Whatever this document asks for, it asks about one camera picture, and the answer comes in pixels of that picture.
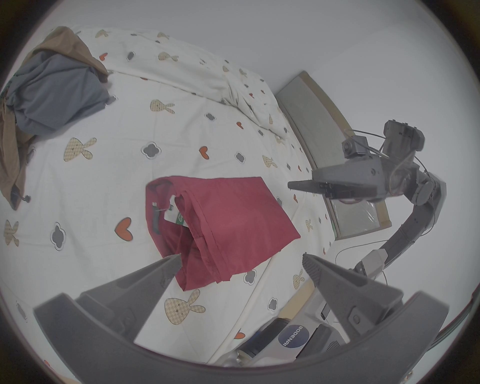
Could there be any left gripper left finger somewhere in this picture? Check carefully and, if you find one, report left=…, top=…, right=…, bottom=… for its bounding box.
left=74, top=254, right=184, bottom=341

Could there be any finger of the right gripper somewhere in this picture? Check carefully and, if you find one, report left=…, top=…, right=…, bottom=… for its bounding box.
left=288, top=155, right=391, bottom=200

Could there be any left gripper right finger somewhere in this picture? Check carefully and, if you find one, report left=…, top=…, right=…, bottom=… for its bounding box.
left=302, top=253, right=405, bottom=337

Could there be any red shirt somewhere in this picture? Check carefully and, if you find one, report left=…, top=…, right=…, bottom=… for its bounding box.
left=145, top=175, right=301, bottom=291

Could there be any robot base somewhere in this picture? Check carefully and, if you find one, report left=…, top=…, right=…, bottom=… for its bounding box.
left=221, top=289, right=351, bottom=368

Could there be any bed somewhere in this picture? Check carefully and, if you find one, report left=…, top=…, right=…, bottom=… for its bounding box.
left=0, top=24, right=392, bottom=376

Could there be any brown garment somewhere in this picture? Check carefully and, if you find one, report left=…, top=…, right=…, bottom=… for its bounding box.
left=0, top=26, right=109, bottom=211

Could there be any white printed quilt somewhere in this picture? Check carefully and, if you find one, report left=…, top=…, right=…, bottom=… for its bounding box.
left=71, top=25, right=289, bottom=141

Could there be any grey garment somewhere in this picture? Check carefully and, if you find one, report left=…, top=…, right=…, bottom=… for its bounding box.
left=2, top=50, right=109, bottom=136

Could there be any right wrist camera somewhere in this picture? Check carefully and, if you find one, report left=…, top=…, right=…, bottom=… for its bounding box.
left=341, top=136, right=372, bottom=160

